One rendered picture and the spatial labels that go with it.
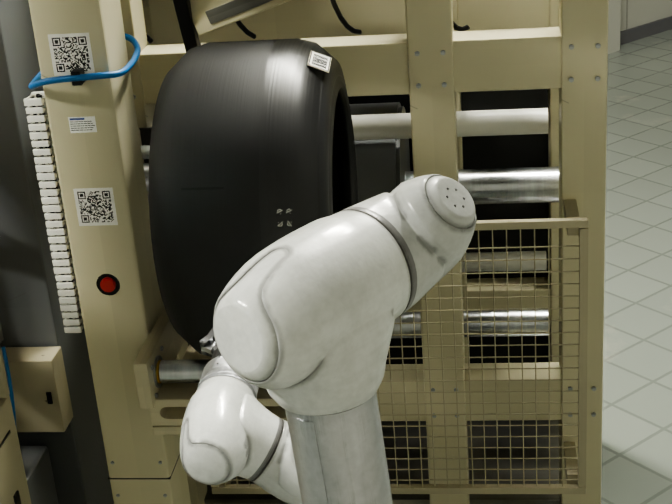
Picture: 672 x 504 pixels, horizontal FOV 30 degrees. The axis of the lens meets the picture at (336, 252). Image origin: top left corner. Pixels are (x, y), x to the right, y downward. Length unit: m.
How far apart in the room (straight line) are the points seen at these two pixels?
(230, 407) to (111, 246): 0.68
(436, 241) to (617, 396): 2.76
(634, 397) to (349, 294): 2.85
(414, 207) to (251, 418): 0.59
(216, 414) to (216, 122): 0.57
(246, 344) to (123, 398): 1.32
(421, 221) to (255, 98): 0.88
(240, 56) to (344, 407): 1.07
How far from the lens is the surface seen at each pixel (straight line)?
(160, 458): 2.60
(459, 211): 1.34
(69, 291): 2.48
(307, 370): 1.24
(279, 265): 1.24
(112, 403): 2.56
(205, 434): 1.77
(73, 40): 2.28
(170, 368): 2.40
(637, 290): 4.73
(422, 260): 1.32
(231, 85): 2.18
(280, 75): 2.18
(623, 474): 3.68
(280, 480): 1.83
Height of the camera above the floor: 2.04
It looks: 23 degrees down
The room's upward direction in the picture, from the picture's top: 4 degrees counter-clockwise
